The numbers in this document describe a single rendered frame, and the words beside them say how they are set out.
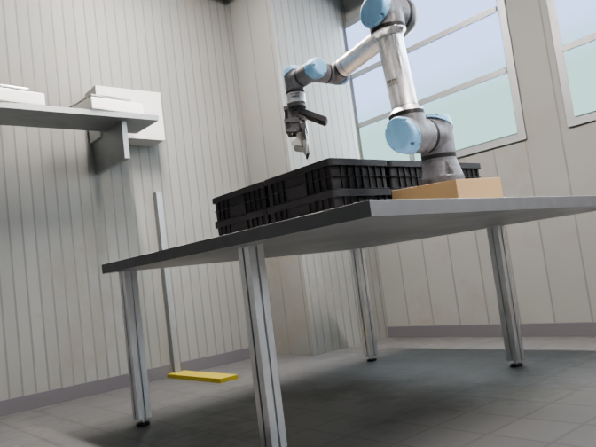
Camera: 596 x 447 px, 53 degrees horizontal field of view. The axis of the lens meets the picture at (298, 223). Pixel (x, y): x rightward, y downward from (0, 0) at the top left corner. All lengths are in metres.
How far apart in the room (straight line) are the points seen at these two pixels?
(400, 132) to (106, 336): 2.50
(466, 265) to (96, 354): 2.42
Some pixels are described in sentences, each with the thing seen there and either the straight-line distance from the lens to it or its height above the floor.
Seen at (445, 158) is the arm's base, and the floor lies 0.87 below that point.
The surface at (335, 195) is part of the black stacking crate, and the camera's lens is 2.03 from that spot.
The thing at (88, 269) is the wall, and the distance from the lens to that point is 3.84.
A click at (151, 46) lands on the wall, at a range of 4.42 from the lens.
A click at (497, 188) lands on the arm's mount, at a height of 0.75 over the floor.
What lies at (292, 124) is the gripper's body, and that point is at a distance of 2.29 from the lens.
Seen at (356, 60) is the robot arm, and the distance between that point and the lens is 2.30.
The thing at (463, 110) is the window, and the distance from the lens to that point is 4.12.
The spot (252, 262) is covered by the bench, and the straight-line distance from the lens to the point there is 1.86.
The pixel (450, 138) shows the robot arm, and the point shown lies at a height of 0.93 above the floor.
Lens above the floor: 0.55
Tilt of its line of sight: 5 degrees up
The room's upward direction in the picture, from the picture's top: 7 degrees counter-clockwise
